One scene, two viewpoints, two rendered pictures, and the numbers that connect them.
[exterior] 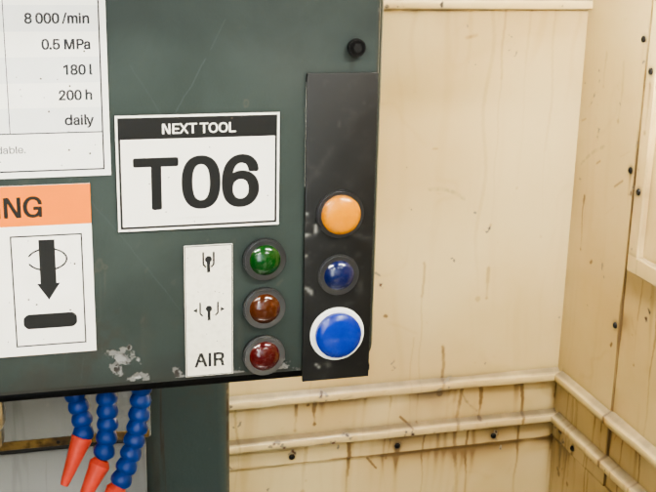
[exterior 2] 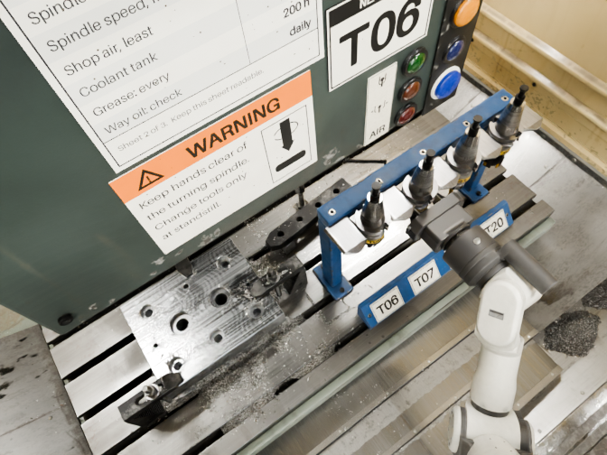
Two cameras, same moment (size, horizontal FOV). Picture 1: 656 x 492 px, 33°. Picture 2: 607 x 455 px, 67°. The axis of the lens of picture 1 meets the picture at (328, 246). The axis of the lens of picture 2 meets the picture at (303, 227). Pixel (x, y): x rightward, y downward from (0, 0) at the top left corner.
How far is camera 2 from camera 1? 0.46 m
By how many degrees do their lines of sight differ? 46
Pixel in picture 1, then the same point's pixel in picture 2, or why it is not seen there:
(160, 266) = (353, 97)
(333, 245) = (454, 32)
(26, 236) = (271, 125)
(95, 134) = (312, 32)
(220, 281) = (387, 88)
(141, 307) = (340, 125)
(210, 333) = (378, 118)
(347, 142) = not seen: outside the picture
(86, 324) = (311, 151)
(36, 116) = (268, 40)
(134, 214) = (339, 75)
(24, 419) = not seen: hidden behind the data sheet
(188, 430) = not seen: hidden behind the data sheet
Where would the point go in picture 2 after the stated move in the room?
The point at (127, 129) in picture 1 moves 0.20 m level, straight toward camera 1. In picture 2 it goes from (335, 16) to (567, 253)
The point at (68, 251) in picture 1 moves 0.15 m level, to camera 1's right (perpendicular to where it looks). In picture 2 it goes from (298, 119) to (474, 61)
